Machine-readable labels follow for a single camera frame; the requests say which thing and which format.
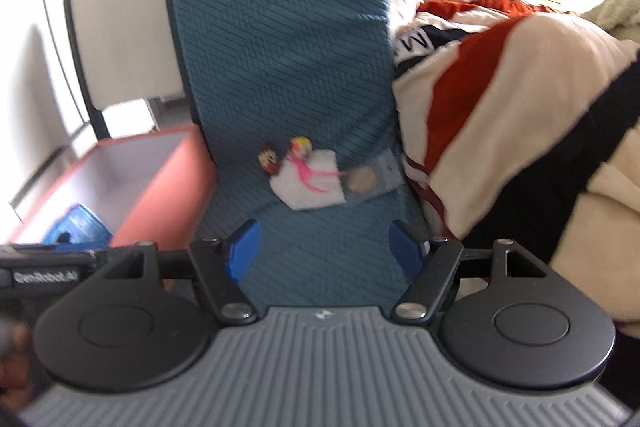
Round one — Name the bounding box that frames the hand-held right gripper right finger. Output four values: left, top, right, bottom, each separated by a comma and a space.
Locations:
389, 219, 553, 326

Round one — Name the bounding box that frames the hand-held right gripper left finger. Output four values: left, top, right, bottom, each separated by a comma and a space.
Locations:
95, 219, 264, 327

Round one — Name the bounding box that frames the blue snack packet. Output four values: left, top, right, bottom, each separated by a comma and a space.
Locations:
42, 204, 113, 245

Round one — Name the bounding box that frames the clear plastic zip bag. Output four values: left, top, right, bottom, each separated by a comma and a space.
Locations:
342, 149, 401, 208

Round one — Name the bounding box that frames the white cloth with pink ribbon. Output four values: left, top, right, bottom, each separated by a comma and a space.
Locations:
269, 149, 348, 212

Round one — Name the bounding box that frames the small brown-haired doll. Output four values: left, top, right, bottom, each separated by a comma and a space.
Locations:
257, 143, 282, 175

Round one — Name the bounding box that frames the orange storage box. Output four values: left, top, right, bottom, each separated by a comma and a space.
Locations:
9, 124, 218, 250

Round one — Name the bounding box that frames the small yellow-haired doll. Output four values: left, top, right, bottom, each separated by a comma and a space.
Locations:
289, 136, 315, 160

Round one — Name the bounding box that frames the person's left hand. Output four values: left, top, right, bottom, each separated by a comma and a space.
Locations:
0, 319, 35, 400

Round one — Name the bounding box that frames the striped fleece blanket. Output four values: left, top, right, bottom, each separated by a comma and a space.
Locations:
387, 0, 640, 338

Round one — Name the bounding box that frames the teal quilted cushion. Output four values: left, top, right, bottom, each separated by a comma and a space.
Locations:
161, 0, 436, 310

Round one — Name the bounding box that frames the cream fluffy blanket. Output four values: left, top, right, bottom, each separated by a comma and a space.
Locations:
580, 0, 640, 52

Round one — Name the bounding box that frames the white chair with black frame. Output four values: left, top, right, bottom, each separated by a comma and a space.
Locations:
64, 0, 201, 140

